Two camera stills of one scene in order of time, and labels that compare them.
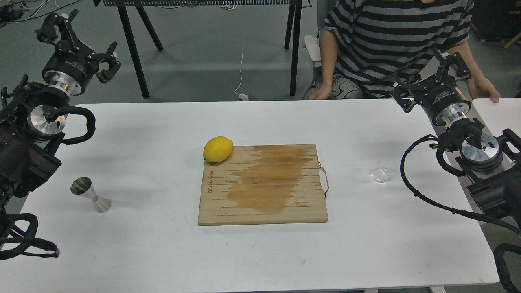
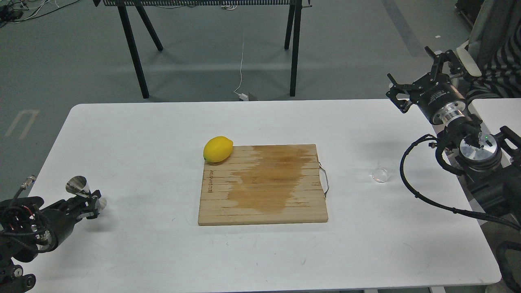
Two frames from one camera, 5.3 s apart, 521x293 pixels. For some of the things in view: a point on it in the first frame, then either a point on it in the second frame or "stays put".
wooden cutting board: x=263 y=184 stays put
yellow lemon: x=217 y=149 stays put
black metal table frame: x=294 y=13 stays put
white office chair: x=309 y=57 → x=467 y=52
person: x=366 y=46 → x=500 y=50
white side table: x=505 y=114 stays put
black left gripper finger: x=47 y=33 → x=83 y=200
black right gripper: x=439 y=96 stays put
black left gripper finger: x=110 y=57 → x=92 y=208
